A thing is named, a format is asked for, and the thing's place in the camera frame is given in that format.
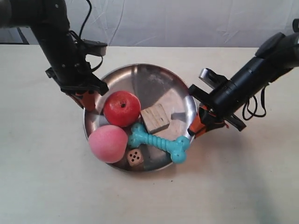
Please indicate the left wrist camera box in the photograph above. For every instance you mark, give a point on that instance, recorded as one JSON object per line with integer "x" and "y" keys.
{"x": 94, "y": 48}

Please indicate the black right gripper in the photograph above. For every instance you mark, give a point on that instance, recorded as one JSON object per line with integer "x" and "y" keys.
{"x": 216, "y": 109}

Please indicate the wooden die black dots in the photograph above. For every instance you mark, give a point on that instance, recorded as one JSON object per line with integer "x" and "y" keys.
{"x": 135, "y": 157}

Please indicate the teal rubber bone toy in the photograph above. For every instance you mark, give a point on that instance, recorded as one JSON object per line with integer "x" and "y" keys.
{"x": 175, "y": 148}

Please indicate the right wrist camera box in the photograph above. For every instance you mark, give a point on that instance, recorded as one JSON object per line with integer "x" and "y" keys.
{"x": 211, "y": 78}

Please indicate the red toy apple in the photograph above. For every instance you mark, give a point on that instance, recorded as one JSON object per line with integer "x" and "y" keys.
{"x": 122, "y": 108}

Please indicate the white wrinkled backdrop cloth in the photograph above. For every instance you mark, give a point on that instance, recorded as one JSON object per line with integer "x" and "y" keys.
{"x": 174, "y": 23}

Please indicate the pink toy peach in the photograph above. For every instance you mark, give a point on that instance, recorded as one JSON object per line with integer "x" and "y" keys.
{"x": 108, "y": 143}

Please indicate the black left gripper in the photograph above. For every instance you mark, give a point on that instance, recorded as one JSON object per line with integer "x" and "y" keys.
{"x": 70, "y": 78}

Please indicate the pale wooden cube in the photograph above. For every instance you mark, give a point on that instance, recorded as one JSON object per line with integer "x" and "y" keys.
{"x": 155, "y": 118}

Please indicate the round metal plate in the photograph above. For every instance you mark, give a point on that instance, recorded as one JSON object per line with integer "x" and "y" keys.
{"x": 152, "y": 85}

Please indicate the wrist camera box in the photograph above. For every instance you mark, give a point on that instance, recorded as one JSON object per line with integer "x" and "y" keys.
{"x": 94, "y": 48}
{"x": 211, "y": 78}

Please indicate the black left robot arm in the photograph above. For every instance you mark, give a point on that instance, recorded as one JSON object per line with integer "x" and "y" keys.
{"x": 64, "y": 49}

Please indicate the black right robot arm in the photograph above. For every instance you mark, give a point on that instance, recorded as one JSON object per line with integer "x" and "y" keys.
{"x": 275, "y": 57}

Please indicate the dark stand leg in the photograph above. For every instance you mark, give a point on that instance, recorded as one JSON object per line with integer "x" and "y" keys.
{"x": 22, "y": 36}

